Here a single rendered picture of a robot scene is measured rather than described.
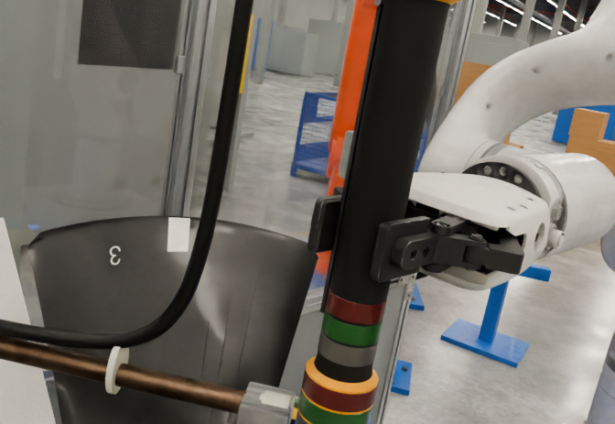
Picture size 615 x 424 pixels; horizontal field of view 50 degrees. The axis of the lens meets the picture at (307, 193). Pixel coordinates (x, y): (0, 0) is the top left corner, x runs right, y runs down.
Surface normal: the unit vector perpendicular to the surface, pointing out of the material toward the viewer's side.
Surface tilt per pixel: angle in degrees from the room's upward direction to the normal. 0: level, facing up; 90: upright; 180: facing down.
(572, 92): 141
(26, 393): 50
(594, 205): 74
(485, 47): 90
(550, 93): 136
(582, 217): 85
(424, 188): 9
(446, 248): 90
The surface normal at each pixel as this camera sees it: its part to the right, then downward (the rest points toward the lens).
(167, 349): 0.03, -0.55
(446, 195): 0.07, -0.93
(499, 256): -0.18, 0.20
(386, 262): 0.72, 0.28
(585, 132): -0.51, 0.11
